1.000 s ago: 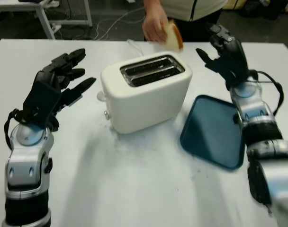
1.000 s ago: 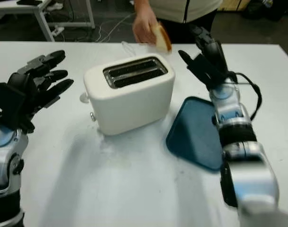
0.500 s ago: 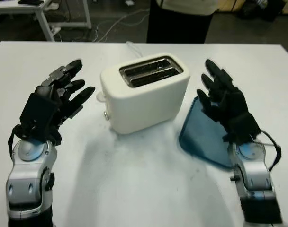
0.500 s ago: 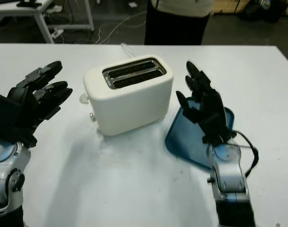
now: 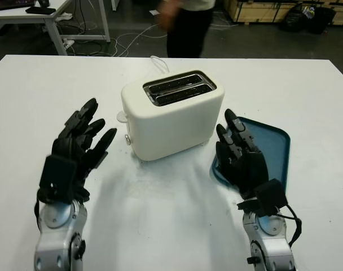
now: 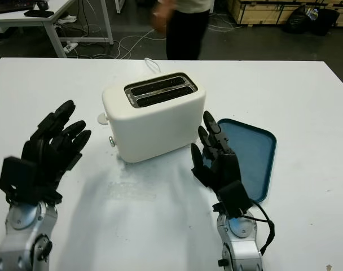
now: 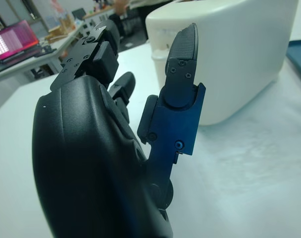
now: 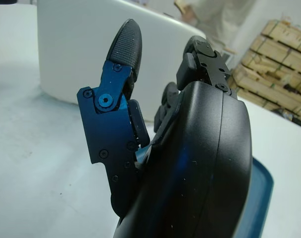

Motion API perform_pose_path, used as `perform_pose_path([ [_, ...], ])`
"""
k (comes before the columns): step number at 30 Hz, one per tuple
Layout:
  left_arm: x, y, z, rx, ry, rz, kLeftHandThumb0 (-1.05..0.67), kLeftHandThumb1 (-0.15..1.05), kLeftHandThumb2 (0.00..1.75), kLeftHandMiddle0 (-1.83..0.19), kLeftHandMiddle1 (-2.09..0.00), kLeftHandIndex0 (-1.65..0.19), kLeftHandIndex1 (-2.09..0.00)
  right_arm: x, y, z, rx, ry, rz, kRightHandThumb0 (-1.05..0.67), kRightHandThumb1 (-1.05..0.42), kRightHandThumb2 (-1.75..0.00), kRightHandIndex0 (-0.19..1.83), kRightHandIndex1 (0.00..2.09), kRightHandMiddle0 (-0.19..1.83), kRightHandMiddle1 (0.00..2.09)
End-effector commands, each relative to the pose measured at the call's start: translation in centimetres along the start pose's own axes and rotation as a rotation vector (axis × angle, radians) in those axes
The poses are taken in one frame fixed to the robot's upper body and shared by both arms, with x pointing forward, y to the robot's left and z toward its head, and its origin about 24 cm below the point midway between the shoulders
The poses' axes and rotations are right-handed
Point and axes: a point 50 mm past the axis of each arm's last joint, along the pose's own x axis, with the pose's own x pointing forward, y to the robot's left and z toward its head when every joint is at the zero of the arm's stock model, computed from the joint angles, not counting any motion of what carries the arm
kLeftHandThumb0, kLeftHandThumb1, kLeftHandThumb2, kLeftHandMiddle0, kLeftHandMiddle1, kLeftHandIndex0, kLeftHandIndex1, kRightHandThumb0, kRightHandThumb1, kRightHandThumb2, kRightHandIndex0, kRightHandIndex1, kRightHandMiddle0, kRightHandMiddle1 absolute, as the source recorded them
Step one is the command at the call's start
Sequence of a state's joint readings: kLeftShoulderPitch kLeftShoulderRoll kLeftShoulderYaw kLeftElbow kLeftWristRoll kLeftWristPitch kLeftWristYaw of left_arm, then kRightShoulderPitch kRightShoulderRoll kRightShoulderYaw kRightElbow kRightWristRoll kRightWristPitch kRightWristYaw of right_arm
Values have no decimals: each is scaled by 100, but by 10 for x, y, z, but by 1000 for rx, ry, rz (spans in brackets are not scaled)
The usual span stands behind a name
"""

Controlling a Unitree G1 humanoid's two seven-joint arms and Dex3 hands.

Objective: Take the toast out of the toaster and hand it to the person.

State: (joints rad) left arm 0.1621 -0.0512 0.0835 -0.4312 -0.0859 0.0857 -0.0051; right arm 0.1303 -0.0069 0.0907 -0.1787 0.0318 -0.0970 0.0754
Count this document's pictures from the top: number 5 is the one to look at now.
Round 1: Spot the white metal-frame desk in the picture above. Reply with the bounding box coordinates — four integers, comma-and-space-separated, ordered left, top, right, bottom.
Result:
0, 0, 111, 56

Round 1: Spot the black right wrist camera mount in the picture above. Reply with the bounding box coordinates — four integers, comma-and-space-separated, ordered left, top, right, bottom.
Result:
236, 178, 288, 218

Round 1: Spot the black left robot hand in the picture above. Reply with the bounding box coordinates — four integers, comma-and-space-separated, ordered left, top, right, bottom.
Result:
51, 98, 118, 203

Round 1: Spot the blue plastic tray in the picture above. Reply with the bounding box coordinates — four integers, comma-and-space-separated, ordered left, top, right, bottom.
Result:
209, 116, 291, 193

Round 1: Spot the white two-slot toaster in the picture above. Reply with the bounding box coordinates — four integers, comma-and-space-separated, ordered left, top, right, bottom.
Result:
116, 69, 226, 162

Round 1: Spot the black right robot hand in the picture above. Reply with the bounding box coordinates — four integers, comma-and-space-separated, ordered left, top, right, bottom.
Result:
215, 108, 271, 200

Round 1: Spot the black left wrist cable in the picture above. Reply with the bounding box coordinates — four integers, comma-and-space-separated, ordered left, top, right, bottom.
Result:
33, 191, 44, 231

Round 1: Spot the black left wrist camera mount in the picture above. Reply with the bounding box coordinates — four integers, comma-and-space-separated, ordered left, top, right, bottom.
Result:
37, 154, 78, 204

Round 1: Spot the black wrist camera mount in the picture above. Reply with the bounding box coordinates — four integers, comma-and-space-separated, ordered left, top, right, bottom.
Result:
37, 154, 78, 204
236, 178, 288, 218

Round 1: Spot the person in dark trousers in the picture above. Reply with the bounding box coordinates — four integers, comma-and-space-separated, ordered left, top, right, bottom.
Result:
157, 0, 217, 59

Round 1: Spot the black rubbish bag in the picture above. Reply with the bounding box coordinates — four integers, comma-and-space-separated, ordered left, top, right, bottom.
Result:
280, 2, 337, 34

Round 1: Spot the white toaster power cord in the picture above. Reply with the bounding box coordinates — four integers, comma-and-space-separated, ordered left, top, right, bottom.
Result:
149, 55, 171, 75

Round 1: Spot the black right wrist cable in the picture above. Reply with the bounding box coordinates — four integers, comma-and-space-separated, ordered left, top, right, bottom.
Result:
272, 203, 304, 249

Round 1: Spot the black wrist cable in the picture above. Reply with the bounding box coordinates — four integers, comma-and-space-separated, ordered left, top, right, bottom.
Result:
272, 203, 304, 249
33, 191, 44, 231

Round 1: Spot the white crumpled cloth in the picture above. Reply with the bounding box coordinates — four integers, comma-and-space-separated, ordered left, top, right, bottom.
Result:
56, 12, 76, 22

